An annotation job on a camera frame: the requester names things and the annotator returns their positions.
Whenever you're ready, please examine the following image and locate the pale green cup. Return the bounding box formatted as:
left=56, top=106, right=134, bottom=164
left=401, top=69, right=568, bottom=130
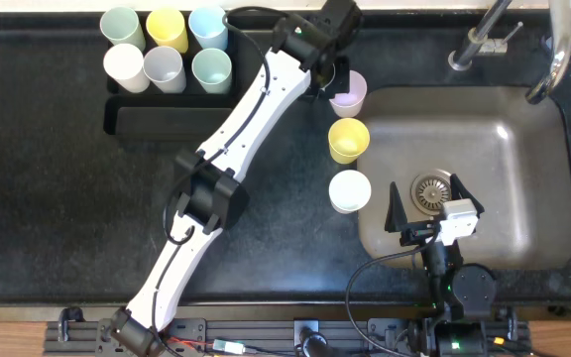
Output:
left=190, top=48, right=234, bottom=95
left=99, top=6, right=147, bottom=53

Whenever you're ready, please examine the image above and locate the white cup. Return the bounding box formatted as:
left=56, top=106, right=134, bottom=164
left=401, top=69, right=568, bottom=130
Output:
left=102, top=43, right=152, bottom=94
left=327, top=170, right=373, bottom=215

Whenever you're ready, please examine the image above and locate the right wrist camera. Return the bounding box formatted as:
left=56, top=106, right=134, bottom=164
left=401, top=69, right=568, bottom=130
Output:
left=437, top=197, right=481, bottom=247

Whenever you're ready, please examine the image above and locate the steel sink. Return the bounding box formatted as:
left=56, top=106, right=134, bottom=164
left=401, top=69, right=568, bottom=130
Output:
left=356, top=85, right=571, bottom=272

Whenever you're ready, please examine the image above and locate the grey cup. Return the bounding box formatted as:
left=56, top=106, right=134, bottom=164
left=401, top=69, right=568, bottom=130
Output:
left=142, top=46, right=187, bottom=94

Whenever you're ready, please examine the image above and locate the mounting rail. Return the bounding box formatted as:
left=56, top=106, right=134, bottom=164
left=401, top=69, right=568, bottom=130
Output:
left=42, top=305, right=532, bottom=357

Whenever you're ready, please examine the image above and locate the blue cup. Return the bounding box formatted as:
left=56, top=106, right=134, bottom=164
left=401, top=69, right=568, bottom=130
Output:
left=187, top=5, right=230, bottom=52

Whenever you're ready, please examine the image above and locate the yellow cup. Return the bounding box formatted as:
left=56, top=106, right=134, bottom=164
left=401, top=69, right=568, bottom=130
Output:
left=327, top=117, right=372, bottom=166
left=145, top=7, right=190, bottom=55

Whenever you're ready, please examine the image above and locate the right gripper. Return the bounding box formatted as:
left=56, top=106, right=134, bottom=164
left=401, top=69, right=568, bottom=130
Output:
left=383, top=173, right=486, bottom=248

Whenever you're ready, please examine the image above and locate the steel tap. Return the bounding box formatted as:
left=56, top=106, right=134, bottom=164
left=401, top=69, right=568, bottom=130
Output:
left=446, top=0, right=571, bottom=106

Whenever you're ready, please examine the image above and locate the lilac cup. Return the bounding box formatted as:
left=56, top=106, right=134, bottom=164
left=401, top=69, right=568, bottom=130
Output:
left=328, top=69, right=369, bottom=119

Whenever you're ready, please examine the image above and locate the black tray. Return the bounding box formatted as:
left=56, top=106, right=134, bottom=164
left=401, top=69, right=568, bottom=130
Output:
left=102, top=19, right=243, bottom=144

